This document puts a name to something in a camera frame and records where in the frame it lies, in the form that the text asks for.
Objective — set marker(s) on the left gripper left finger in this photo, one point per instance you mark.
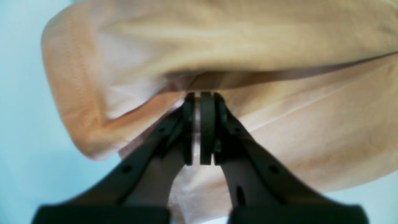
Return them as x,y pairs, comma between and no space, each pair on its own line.
137,190

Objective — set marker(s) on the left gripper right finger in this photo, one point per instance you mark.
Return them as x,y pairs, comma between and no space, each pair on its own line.
261,188

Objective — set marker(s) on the peach orange T-shirt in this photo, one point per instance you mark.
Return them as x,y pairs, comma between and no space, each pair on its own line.
314,82

